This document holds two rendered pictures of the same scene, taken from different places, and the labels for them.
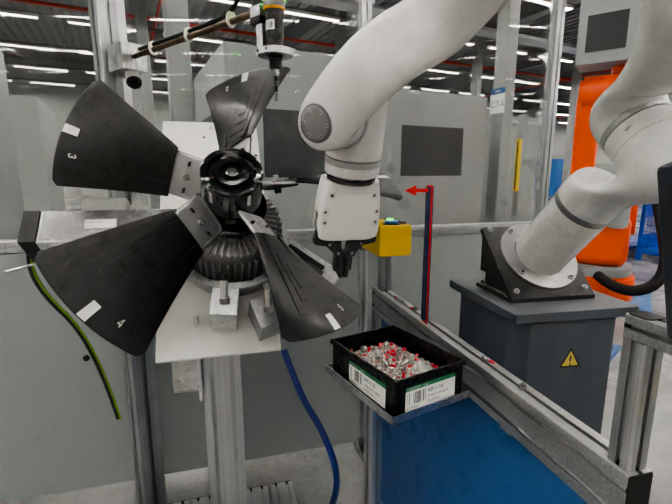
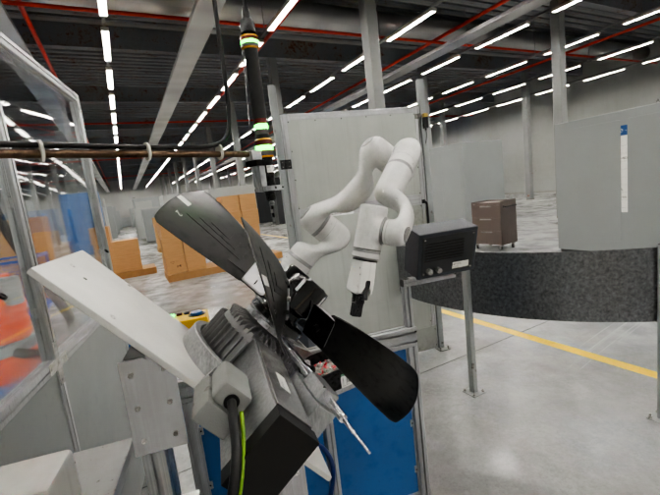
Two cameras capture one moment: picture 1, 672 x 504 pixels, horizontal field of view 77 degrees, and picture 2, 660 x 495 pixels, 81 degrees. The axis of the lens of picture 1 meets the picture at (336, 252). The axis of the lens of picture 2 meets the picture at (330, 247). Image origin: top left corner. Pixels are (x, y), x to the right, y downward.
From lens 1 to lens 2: 137 cm
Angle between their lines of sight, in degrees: 89
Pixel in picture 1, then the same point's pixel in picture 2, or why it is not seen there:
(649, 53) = (359, 199)
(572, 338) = not seen: hidden behind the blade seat
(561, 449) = (394, 340)
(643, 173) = (343, 240)
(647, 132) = (337, 225)
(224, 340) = not seen: hidden behind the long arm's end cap
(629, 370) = (407, 297)
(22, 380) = not seen: outside the picture
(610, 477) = (409, 333)
